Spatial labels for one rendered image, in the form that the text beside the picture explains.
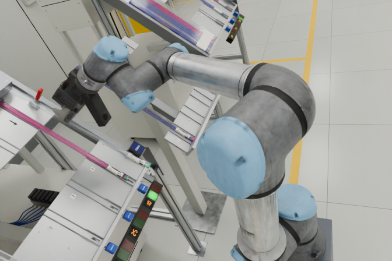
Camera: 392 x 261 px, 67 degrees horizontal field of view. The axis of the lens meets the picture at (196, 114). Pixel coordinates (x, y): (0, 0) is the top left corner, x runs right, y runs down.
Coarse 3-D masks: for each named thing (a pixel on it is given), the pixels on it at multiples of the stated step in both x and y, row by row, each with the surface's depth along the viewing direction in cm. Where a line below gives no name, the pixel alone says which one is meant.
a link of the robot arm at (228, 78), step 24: (168, 48) 79; (168, 72) 75; (192, 72) 67; (216, 72) 62; (240, 72) 58; (264, 72) 52; (288, 72) 50; (240, 96) 58; (312, 96) 48; (312, 120) 47
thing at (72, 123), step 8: (8, 88) 91; (16, 96) 92; (24, 96) 92; (32, 104) 92; (40, 104) 92; (48, 112) 92; (80, 128) 94; (96, 136) 94; (104, 144) 95; (112, 144) 95; (120, 152) 95; (128, 152) 96
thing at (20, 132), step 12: (12, 96) 102; (0, 108) 98; (24, 108) 102; (0, 120) 96; (12, 120) 98; (24, 120) 100; (36, 120) 101; (48, 120) 104; (0, 132) 94; (12, 132) 96; (24, 132) 97; (36, 132) 99; (0, 144) 92; (12, 144) 93; (24, 144) 96; (0, 156) 90; (12, 156) 92; (0, 168) 89
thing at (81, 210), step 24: (96, 144) 107; (96, 168) 102; (120, 168) 106; (72, 192) 95; (96, 192) 98; (120, 192) 102; (48, 216) 88; (72, 216) 91; (96, 216) 94; (24, 240) 82; (48, 240) 85; (72, 240) 88
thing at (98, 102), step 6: (84, 96) 82; (90, 96) 83; (96, 96) 85; (84, 102) 83; (90, 102) 83; (96, 102) 85; (102, 102) 87; (90, 108) 84; (96, 108) 84; (102, 108) 87; (96, 114) 85; (102, 114) 86; (108, 114) 89; (96, 120) 86; (102, 120) 86; (108, 120) 89
